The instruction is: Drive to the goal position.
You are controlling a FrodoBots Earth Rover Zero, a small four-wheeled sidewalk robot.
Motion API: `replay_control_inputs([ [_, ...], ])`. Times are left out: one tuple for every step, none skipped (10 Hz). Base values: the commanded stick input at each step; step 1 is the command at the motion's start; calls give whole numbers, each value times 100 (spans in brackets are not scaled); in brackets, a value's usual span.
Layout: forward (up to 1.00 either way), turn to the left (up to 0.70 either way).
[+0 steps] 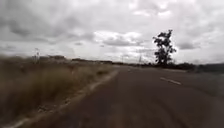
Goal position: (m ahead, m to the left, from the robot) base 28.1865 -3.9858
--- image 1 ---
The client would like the row of dark bushes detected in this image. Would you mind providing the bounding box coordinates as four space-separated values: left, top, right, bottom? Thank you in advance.
71 58 224 74

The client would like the dry grass verge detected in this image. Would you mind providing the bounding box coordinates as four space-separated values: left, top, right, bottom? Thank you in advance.
0 55 116 126

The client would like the dark asphalt road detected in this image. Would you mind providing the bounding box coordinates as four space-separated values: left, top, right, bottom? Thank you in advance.
26 65 224 128

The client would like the tall dark tree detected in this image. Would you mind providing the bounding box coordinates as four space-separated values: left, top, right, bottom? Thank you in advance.
152 29 178 67

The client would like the pale road edge kerb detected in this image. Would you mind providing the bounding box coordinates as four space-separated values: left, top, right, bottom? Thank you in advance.
3 68 120 128

